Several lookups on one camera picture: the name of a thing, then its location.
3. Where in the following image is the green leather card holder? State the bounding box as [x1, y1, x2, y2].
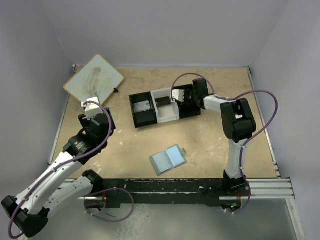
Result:
[149, 144, 187, 176]

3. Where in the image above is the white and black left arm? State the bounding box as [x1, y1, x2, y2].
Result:
[1, 106, 116, 239]

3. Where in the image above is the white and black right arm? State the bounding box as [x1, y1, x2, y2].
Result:
[185, 78, 257, 196]

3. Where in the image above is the black card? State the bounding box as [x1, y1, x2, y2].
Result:
[154, 96, 171, 108]

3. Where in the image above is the silver VIP card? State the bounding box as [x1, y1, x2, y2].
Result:
[133, 100, 151, 113]

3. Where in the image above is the black bin right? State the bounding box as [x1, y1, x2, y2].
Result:
[173, 84, 201, 120]

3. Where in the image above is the black bin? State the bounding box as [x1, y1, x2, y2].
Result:
[173, 84, 201, 120]
[129, 91, 158, 128]

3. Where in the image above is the white middle bin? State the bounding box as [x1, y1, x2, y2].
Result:
[150, 88, 180, 124]

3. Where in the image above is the yellow rimmed whiteboard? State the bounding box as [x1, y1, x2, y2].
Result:
[63, 53, 125, 104]

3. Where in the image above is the black bin left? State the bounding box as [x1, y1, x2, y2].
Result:
[129, 91, 158, 128]

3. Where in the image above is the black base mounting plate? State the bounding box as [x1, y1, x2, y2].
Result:
[89, 178, 250, 210]

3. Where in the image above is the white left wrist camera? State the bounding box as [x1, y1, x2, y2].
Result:
[81, 96, 103, 120]

